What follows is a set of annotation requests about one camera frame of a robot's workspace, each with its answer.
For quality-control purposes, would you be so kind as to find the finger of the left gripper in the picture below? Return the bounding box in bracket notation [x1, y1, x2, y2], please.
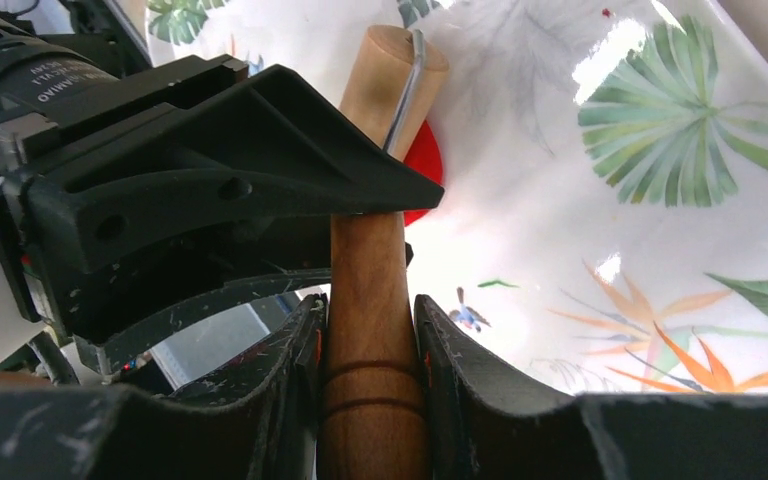
[22, 66, 443, 273]
[65, 211, 415, 376]

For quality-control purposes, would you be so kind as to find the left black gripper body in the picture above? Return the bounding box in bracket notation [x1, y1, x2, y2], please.
[0, 0, 253, 372]

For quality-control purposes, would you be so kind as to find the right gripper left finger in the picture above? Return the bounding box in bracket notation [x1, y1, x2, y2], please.
[0, 295, 327, 479]

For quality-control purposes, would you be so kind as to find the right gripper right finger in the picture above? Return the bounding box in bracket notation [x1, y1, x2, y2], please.
[414, 295, 768, 479]

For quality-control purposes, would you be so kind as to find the wooden rolling pin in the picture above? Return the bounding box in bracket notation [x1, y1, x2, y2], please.
[316, 25, 449, 479]

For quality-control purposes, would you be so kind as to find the red dough piece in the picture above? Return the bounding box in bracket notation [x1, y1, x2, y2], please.
[402, 119, 446, 228]

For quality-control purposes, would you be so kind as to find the white leaf pattern tray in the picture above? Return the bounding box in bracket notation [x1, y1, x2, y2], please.
[144, 1, 768, 394]

